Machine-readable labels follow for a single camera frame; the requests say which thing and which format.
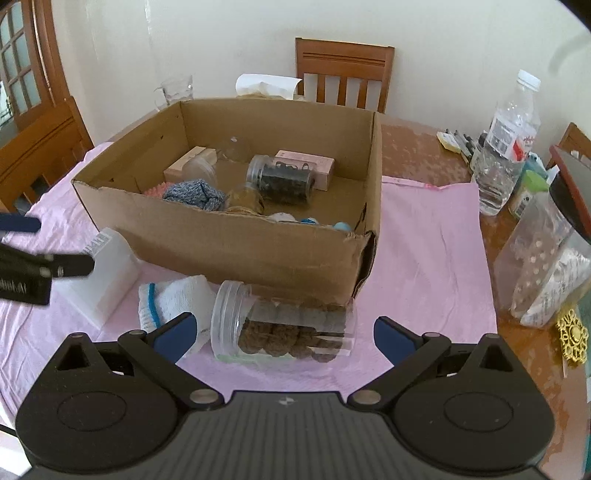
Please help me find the white sock blue stripe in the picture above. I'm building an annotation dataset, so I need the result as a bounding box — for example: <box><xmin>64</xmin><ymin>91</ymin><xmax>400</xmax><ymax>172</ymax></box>
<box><xmin>138</xmin><ymin>275</ymin><xmax>216</xmax><ymax>356</ymax></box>

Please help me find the white green medical bottle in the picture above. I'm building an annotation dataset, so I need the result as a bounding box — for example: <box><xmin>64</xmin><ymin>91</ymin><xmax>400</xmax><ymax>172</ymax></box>
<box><xmin>54</xmin><ymin>228</ymin><xmax>140</xmax><ymax>328</ymax></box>

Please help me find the clear jar of brown balls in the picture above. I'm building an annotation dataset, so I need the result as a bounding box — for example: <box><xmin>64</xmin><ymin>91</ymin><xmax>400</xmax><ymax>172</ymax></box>
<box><xmin>211</xmin><ymin>280</ymin><xmax>356</xmax><ymax>366</ymax></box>

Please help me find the light blue plush toy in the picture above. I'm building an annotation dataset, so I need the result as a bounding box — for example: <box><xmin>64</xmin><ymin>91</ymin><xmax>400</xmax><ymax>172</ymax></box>
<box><xmin>301</xmin><ymin>217</ymin><xmax>353</xmax><ymax>232</ymax></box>

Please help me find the blue white knitted sock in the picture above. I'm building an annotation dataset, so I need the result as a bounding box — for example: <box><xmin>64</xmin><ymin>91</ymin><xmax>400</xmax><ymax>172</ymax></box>
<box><xmin>162</xmin><ymin>179</ymin><xmax>225</xmax><ymax>212</ymax></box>

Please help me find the clear jar of black clips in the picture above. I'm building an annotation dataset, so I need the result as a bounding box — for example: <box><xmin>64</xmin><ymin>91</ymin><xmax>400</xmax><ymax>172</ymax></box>
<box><xmin>246</xmin><ymin>155</ymin><xmax>315</xmax><ymax>205</ymax></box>

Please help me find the pink cloth table cover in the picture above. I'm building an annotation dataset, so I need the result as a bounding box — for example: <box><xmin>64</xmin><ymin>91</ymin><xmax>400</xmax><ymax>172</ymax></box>
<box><xmin>0</xmin><ymin>140</ymin><xmax>499</xmax><ymax>430</ymax></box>

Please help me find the beige small carton box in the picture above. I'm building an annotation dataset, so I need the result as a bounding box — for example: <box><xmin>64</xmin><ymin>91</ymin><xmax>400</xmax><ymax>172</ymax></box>
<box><xmin>163</xmin><ymin>146</ymin><xmax>217</xmax><ymax>186</ymax></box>

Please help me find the large clear jar red lid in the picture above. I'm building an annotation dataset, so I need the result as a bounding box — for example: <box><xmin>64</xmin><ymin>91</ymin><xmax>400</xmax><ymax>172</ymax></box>
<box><xmin>493</xmin><ymin>146</ymin><xmax>590</xmax><ymax>328</ymax></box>

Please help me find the gold ornament on table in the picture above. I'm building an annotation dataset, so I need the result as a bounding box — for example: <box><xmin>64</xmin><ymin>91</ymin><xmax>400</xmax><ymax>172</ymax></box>
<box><xmin>555</xmin><ymin>308</ymin><xmax>589</xmax><ymax>365</ymax></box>

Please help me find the brown cardboard box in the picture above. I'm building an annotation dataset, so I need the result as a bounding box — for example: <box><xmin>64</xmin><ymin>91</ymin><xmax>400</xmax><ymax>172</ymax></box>
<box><xmin>72</xmin><ymin>98</ymin><xmax>382</xmax><ymax>304</ymax></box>

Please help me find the pink small carton box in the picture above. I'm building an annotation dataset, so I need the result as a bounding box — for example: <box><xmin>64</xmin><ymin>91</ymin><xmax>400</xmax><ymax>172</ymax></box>
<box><xmin>276</xmin><ymin>150</ymin><xmax>335</xmax><ymax>191</ymax></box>

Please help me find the clear glass mug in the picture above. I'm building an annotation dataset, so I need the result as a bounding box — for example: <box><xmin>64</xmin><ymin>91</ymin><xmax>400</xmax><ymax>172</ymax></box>
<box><xmin>153</xmin><ymin>75</ymin><xmax>193</xmax><ymax>111</ymax></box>

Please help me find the clear plastic water bottle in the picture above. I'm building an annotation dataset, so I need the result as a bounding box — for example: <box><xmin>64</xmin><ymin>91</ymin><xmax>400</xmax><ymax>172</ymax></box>
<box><xmin>472</xmin><ymin>70</ymin><xmax>541</xmax><ymax>216</ymax></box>

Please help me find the tissue box with white tissue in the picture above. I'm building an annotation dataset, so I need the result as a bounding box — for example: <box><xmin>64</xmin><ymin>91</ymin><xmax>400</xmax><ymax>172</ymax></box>
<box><xmin>235</xmin><ymin>74</ymin><xmax>301</xmax><ymax>100</ymax></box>

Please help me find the wooden chair at right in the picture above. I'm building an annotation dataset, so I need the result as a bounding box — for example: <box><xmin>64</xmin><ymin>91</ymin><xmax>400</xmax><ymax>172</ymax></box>
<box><xmin>557</xmin><ymin>122</ymin><xmax>591</xmax><ymax>167</ymax></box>

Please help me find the wooden chair behind table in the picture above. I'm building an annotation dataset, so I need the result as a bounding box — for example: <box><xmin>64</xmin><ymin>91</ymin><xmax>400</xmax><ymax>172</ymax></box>
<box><xmin>294</xmin><ymin>37</ymin><xmax>396</xmax><ymax>114</ymax></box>

